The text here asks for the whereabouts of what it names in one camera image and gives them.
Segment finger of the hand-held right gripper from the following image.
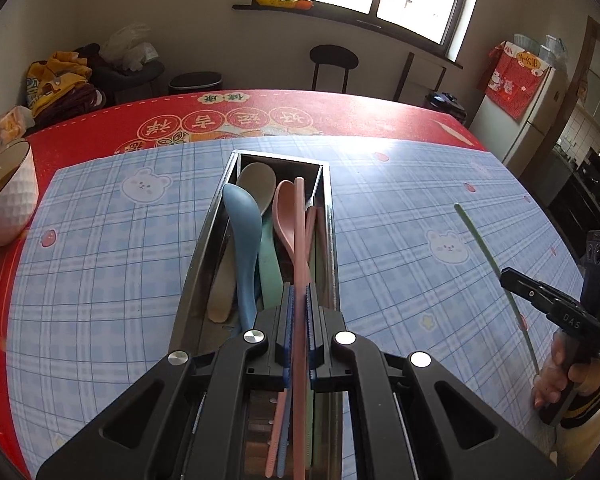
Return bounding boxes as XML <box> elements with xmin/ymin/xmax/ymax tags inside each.
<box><xmin>500</xmin><ymin>267</ymin><xmax>557</xmax><ymax>319</ymax></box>

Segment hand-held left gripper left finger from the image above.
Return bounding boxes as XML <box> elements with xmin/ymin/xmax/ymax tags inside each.
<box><xmin>36</xmin><ymin>282</ymin><xmax>295</xmax><ymax>480</ymax></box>

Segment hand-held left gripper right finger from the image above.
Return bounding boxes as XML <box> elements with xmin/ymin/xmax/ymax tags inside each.
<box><xmin>305</xmin><ymin>282</ymin><xmax>563</xmax><ymax>480</ymax></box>

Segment green chopstick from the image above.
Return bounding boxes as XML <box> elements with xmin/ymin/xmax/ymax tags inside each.
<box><xmin>453</xmin><ymin>202</ymin><xmax>542</xmax><ymax>377</ymax></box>

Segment green spoon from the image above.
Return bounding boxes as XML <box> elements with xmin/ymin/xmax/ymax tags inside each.
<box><xmin>257</xmin><ymin>209</ymin><xmax>287</xmax><ymax>312</ymax></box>

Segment pink chopstick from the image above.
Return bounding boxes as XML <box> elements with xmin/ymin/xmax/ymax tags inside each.
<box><xmin>264</xmin><ymin>205</ymin><xmax>319</xmax><ymax>479</ymax></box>
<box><xmin>290</xmin><ymin>177</ymin><xmax>310</xmax><ymax>480</ymax></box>

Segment metal utensil tray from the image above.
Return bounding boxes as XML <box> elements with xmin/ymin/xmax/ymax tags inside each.
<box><xmin>166</xmin><ymin>149</ymin><xmax>344</xmax><ymax>480</ymax></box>

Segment blue chopstick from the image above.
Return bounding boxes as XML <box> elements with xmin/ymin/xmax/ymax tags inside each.
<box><xmin>277</xmin><ymin>394</ymin><xmax>292</xmax><ymax>479</ymax></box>

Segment blue spoon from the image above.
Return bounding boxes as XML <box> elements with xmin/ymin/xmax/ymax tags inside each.
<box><xmin>223</xmin><ymin>183</ymin><xmax>264</xmax><ymax>334</ymax></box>

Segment pink spoon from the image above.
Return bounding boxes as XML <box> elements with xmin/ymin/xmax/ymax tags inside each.
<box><xmin>272</xmin><ymin>179</ymin><xmax>311</xmax><ymax>287</ymax></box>

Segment beige spoon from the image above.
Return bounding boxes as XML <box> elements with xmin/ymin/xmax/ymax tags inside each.
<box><xmin>207</xmin><ymin>162</ymin><xmax>277</xmax><ymax>325</ymax></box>

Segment person's right forearm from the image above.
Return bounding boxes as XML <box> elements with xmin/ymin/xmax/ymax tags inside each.
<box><xmin>547</xmin><ymin>362</ymin><xmax>600</xmax><ymax>468</ymax></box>

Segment person's right hand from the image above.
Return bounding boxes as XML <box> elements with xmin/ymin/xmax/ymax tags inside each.
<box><xmin>532</xmin><ymin>331</ymin><xmax>600</xmax><ymax>411</ymax></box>

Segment black kitchen oven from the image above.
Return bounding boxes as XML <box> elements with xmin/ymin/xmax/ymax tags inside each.
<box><xmin>550</xmin><ymin>147</ymin><xmax>600</xmax><ymax>233</ymax></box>

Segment white refrigerator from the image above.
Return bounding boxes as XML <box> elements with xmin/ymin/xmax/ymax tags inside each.
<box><xmin>469</xmin><ymin>40</ymin><xmax>569</xmax><ymax>167</ymax></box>

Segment blue plaid table mat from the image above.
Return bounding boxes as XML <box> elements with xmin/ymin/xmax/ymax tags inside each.
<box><xmin>2</xmin><ymin>135</ymin><xmax>598</xmax><ymax>480</ymax></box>

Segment black pressure cooker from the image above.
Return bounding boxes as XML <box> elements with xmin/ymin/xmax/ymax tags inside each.
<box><xmin>423</xmin><ymin>90</ymin><xmax>468</xmax><ymax>124</ymax></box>

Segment red printed cloth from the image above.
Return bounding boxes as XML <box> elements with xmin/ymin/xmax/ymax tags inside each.
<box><xmin>479</xmin><ymin>40</ymin><xmax>554</xmax><ymax>122</ymax></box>

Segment red printed tablecloth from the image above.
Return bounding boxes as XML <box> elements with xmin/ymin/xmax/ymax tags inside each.
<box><xmin>0</xmin><ymin>89</ymin><xmax>488</xmax><ymax>480</ymax></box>

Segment clear plastic containers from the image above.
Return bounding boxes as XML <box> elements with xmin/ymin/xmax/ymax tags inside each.
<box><xmin>512</xmin><ymin>33</ymin><xmax>567</xmax><ymax>62</ymax></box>

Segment black round-back chair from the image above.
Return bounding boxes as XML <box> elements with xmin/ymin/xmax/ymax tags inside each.
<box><xmin>308</xmin><ymin>44</ymin><xmax>357</xmax><ymax>94</ymax></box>

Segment white dimpled bowl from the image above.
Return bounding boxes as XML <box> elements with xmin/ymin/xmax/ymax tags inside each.
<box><xmin>0</xmin><ymin>139</ymin><xmax>40</xmax><ymax>248</ymax></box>

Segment dark red clothes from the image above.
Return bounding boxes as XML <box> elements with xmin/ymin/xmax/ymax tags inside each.
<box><xmin>32</xmin><ymin>82</ymin><xmax>107</xmax><ymax>129</ymax></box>

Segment white plastic bag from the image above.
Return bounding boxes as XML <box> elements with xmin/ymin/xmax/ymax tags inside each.
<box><xmin>99</xmin><ymin>23</ymin><xmax>159</xmax><ymax>72</ymax></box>

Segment yellow packet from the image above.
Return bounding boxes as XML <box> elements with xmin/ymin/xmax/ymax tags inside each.
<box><xmin>255</xmin><ymin>0</ymin><xmax>314</xmax><ymax>12</ymax></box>

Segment yellow printed bag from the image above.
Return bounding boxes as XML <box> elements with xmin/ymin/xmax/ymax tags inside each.
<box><xmin>26</xmin><ymin>50</ymin><xmax>94</xmax><ymax>112</ymax></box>

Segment pale printed box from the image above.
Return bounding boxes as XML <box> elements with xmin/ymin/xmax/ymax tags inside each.
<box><xmin>0</xmin><ymin>106</ymin><xmax>37</xmax><ymax>162</ymax></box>

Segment wooden door frame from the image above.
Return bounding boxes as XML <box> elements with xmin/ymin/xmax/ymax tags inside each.
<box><xmin>549</xmin><ymin>15</ymin><xmax>600</xmax><ymax>201</ymax></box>

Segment dark folding frame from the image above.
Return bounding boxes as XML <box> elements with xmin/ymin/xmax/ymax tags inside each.
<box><xmin>392</xmin><ymin>52</ymin><xmax>449</xmax><ymax>104</ymax></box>

